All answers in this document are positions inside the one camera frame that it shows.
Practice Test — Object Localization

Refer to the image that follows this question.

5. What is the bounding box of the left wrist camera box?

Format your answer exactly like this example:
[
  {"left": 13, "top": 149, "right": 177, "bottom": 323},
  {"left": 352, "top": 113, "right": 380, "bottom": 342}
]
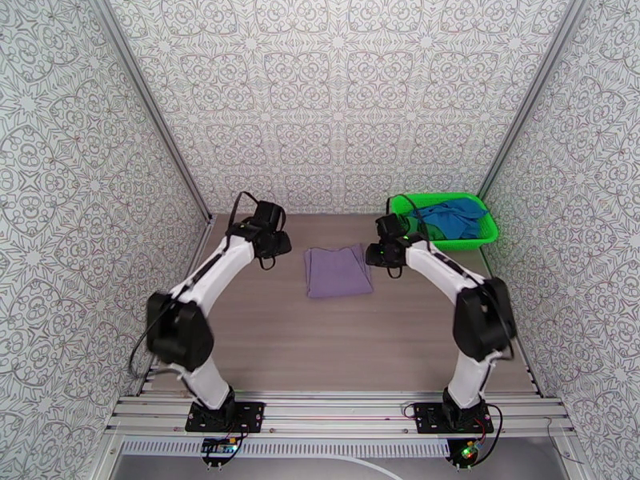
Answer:
[{"left": 252, "top": 201, "right": 287, "bottom": 232}]

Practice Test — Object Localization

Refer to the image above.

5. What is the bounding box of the aluminium rail frame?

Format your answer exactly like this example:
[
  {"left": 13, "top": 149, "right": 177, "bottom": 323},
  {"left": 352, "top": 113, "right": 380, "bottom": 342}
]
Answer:
[{"left": 105, "top": 390, "right": 576, "bottom": 441}]

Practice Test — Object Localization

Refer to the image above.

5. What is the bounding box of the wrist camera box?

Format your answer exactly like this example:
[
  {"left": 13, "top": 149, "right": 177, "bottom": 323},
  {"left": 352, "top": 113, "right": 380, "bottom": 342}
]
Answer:
[
  {"left": 252, "top": 201, "right": 287, "bottom": 232},
  {"left": 375, "top": 213, "right": 409, "bottom": 237}
]

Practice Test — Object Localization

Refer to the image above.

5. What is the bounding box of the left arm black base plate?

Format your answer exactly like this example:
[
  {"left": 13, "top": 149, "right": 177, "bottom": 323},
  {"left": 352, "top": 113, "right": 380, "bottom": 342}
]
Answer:
[{"left": 185, "top": 401, "right": 266, "bottom": 434}]

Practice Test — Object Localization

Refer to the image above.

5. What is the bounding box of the white curved cable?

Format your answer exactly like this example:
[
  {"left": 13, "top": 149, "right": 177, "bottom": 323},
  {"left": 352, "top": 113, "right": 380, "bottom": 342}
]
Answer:
[{"left": 319, "top": 455, "right": 403, "bottom": 480}]

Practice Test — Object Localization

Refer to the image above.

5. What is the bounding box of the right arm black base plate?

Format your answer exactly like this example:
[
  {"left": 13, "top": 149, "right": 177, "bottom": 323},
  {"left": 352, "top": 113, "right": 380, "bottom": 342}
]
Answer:
[{"left": 414, "top": 402, "right": 495, "bottom": 434}]

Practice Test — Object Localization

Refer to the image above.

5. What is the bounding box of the lavender purple shirt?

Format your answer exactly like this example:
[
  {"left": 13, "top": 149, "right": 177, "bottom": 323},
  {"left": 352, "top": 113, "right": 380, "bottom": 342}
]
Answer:
[{"left": 303, "top": 244, "right": 374, "bottom": 300}]

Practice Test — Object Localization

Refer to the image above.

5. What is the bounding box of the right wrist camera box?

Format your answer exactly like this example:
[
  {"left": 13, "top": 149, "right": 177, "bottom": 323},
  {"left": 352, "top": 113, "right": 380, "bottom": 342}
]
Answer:
[{"left": 375, "top": 213, "right": 409, "bottom": 237}]

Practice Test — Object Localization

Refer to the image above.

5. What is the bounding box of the perforated white cable duct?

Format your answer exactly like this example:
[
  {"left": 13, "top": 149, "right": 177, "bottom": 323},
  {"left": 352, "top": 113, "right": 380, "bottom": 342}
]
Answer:
[{"left": 122, "top": 439, "right": 451, "bottom": 458}]

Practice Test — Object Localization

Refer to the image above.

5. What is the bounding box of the circuit board with blue parts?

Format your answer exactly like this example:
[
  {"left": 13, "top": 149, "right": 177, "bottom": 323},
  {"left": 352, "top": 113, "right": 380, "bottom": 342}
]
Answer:
[{"left": 201, "top": 437, "right": 239, "bottom": 458}]

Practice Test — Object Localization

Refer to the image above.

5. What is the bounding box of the blue t-shirt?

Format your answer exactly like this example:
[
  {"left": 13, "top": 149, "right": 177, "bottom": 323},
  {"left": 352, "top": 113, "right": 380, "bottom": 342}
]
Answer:
[{"left": 412, "top": 197, "right": 489, "bottom": 241}]

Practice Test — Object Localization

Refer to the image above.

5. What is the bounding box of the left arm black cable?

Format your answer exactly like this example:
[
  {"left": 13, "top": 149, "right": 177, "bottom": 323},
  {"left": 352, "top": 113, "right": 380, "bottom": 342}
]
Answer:
[{"left": 129, "top": 191, "right": 277, "bottom": 380}]

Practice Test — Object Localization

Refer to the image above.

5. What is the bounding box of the thin grey wire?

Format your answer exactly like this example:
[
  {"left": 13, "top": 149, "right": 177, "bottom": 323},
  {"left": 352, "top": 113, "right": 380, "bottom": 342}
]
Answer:
[{"left": 545, "top": 417, "right": 585, "bottom": 466}]

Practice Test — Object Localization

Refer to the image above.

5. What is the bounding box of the aluminium corner post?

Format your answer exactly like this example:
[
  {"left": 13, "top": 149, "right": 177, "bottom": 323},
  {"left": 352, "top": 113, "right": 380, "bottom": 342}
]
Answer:
[
  {"left": 477, "top": 0, "right": 594, "bottom": 197},
  {"left": 85, "top": 0, "right": 214, "bottom": 226}
]

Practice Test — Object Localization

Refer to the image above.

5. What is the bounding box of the green plastic laundry basket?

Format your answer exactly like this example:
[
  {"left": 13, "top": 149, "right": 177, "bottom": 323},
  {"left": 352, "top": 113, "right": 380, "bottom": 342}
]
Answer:
[{"left": 389, "top": 192, "right": 500, "bottom": 253}]

